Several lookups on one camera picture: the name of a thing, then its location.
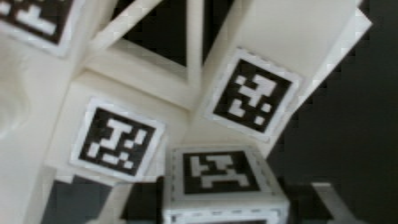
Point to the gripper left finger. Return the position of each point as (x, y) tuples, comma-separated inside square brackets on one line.
[(133, 204)]

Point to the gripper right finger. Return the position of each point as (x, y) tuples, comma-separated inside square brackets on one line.
[(316, 204)]

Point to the white chair leg cube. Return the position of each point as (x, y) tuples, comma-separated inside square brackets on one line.
[(220, 188)]

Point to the white chair back frame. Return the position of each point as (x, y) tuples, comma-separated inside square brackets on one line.
[(130, 80)]

